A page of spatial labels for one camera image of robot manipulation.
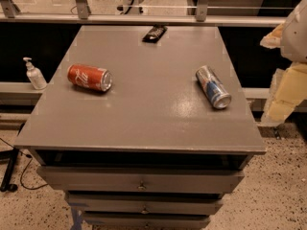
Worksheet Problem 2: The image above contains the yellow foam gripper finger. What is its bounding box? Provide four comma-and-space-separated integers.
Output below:
261, 62, 307, 127
260, 24, 284, 49

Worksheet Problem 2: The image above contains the blue silver redbull can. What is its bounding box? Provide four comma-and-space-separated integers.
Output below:
196, 65, 231, 109

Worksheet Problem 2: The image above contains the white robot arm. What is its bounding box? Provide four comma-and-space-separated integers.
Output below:
260, 0, 307, 127

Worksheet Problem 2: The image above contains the red cola can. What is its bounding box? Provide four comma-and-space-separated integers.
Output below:
67, 64, 112, 92

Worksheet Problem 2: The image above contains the black snack bar wrapper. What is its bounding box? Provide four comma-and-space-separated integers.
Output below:
142, 25, 167, 43

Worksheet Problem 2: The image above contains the grey drawer cabinet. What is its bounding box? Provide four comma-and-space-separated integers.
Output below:
13, 24, 268, 230

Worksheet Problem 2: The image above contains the grey metal railing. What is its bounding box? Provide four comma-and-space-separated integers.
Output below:
0, 0, 286, 27

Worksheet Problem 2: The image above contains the middle grey drawer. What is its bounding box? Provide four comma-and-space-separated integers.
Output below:
65, 193, 223, 215

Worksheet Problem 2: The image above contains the grey drawer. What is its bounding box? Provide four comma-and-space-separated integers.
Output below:
83, 213, 210, 229
37, 167, 244, 194
65, 193, 223, 215

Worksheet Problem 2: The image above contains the bottom grey drawer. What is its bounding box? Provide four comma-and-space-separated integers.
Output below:
83, 213, 210, 229

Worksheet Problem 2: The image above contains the top grey drawer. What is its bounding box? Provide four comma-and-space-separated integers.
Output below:
37, 167, 244, 194

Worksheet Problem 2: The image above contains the white pump sanitizer bottle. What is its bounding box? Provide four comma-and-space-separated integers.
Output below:
23, 57, 47, 90

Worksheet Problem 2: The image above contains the black stand leg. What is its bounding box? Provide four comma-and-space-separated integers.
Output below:
0, 149, 18, 192

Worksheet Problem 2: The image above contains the black floor cable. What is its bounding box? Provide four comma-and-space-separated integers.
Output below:
0, 137, 49, 191

